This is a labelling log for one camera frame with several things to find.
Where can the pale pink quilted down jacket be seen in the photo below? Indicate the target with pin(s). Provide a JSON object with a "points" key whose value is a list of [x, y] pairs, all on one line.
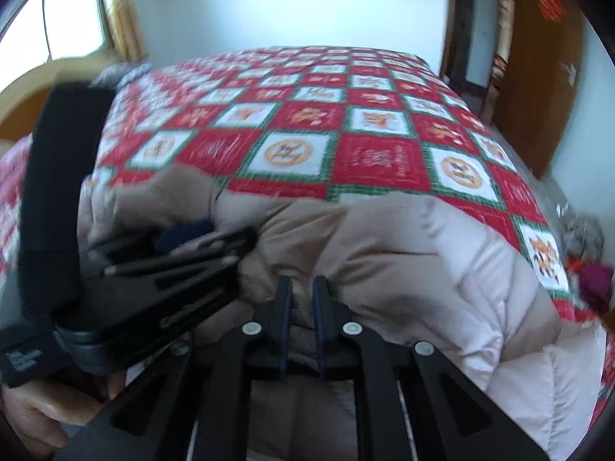
{"points": [[408, 259]]}

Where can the brown wooden door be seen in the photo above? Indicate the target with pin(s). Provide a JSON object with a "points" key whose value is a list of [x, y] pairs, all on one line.
{"points": [[533, 81]]}

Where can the patterned clothes pile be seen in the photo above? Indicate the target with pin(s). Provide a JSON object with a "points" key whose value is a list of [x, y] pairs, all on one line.
{"points": [[584, 237]]}

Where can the maroon cloth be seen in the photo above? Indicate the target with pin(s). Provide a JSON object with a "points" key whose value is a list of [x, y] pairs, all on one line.
{"points": [[596, 288]]}

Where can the wooden bed headboard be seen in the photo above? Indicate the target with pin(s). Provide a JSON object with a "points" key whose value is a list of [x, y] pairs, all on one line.
{"points": [[29, 86]]}

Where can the striped pillow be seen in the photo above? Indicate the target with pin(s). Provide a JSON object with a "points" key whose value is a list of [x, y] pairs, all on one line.
{"points": [[120, 74]]}

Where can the person's left hand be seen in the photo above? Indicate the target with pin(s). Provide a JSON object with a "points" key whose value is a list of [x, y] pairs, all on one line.
{"points": [[33, 413]]}

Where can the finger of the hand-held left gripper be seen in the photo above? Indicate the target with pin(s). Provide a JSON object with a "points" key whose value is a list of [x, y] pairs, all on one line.
{"points": [[202, 257], [185, 235]]}

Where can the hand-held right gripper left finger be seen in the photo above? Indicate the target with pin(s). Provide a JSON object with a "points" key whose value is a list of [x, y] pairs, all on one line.
{"points": [[287, 319]]}

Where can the window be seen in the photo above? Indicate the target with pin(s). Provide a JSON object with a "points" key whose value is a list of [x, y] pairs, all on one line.
{"points": [[72, 14]]}

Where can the red paper door decoration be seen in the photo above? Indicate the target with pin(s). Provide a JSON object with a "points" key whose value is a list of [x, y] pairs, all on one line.
{"points": [[550, 4]]}

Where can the brown door frame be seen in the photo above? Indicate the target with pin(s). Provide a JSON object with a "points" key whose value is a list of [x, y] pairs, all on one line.
{"points": [[449, 24]]}

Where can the yellow curtain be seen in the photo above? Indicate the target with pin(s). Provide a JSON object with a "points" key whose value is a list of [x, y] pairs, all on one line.
{"points": [[126, 14]]}

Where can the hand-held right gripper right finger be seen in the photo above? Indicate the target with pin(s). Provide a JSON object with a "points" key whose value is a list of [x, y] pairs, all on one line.
{"points": [[318, 319]]}

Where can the red checkered printed bedspread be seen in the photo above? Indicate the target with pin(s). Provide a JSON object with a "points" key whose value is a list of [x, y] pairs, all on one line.
{"points": [[360, 120]]}

